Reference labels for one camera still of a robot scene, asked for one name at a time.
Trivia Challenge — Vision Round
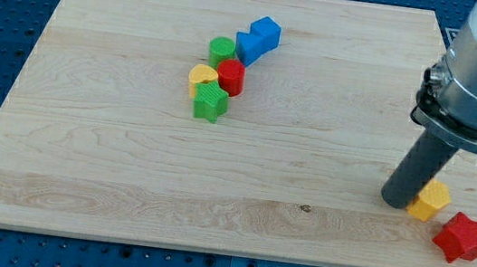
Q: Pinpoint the blue moon-shaped block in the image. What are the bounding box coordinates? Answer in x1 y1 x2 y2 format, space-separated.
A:
235 32 265 67

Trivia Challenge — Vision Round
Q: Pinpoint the green cylinder block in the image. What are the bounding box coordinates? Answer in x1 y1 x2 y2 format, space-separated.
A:
208 36 236 69

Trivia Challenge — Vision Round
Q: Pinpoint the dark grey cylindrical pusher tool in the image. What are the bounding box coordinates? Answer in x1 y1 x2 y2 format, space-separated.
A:
381 130 458 209

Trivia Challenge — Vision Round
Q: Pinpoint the green star block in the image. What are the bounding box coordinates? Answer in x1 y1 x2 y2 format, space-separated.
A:
193 81 229 123

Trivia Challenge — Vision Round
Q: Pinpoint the yellow heart block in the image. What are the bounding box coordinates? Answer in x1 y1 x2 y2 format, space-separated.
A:
188 64 218 99

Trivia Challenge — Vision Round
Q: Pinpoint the red star block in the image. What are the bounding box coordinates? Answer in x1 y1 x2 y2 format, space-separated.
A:
433 212 477 263

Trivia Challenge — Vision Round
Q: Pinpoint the wooden board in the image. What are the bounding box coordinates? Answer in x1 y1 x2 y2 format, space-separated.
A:
0 0 477 267

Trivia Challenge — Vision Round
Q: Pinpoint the yellow hexagon block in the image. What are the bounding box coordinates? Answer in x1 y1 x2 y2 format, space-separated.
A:
406 179 451 222

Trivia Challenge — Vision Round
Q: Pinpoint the blue cube block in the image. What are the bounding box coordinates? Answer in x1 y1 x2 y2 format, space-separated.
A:
251 16 282 52

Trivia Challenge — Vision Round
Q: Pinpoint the red cylinder block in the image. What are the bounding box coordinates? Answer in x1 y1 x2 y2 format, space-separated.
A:
217 59 245 97

